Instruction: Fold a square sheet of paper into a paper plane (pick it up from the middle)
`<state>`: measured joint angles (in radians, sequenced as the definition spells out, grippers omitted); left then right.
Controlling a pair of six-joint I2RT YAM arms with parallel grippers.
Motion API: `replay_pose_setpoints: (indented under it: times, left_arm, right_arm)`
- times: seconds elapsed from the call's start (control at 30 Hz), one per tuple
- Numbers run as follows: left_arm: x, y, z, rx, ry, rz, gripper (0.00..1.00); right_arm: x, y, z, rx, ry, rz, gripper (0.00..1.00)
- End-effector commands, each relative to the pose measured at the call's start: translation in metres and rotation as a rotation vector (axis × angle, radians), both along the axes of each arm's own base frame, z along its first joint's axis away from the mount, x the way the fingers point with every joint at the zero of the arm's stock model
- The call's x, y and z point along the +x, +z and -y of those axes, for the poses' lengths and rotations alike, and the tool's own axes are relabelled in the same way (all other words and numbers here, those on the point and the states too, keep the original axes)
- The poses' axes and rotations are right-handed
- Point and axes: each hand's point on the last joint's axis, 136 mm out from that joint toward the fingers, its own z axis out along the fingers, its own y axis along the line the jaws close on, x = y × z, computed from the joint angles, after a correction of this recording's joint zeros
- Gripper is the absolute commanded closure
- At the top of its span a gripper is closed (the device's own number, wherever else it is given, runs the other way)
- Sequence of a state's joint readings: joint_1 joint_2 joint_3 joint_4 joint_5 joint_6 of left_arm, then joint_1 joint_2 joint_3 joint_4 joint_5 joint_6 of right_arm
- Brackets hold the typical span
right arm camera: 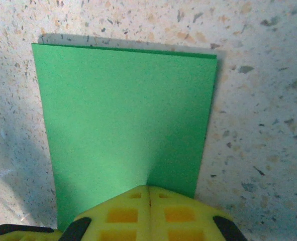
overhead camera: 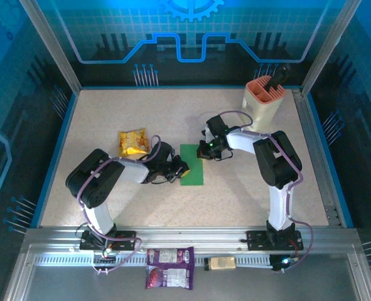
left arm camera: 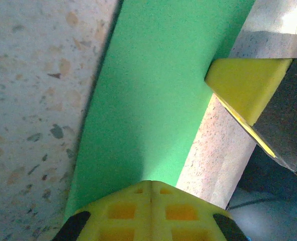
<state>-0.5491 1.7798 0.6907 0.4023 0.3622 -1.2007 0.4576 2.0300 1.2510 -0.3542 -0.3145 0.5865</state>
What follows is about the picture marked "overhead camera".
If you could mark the cream knife holder orange top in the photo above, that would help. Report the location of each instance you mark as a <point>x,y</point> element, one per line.
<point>262,113</point>

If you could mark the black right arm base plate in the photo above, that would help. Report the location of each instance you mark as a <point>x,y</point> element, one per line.
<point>257,241</point>

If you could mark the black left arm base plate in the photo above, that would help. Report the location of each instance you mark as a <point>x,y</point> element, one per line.
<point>125,243</point>

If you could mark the small circuit board with LED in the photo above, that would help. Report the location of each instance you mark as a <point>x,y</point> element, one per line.
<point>284,261</point>
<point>105,253</point>

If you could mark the tan rectangular packet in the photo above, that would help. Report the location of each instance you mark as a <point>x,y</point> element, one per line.
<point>223,263</point>

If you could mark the aluminium frame post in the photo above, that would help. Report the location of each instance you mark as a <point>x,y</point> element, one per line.
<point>51,47</point>
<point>329,47</point>

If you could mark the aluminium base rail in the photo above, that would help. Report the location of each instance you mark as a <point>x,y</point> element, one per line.
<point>188,235</point>

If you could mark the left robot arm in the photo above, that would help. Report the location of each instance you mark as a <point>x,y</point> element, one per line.
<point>94,182</point>

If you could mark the purple snack packet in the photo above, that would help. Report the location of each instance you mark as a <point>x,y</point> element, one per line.
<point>169,256</point>
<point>169,277</point>

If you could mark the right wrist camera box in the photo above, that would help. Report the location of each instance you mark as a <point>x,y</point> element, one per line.
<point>205,133</point>

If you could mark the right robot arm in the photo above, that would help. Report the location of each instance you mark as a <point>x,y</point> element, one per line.
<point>276,163</point>

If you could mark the aluminium side rail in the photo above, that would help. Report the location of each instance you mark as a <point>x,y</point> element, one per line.
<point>315,150</point>

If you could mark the yellow snack bag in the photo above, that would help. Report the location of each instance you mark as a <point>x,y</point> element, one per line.
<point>132,142</point>

